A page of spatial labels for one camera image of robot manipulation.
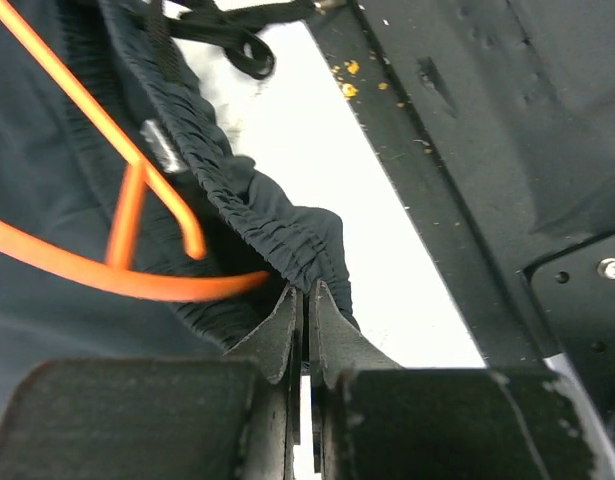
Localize orange hanger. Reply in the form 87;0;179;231
0;0;271;304

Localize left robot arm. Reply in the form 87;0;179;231
222;232;615;479

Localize dark navy shorts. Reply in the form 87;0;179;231
0;1;353;414

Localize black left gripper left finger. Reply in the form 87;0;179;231
226;286;303;479

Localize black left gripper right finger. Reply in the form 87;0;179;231
308;280;402;479

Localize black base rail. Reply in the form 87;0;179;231
308;1;615;355

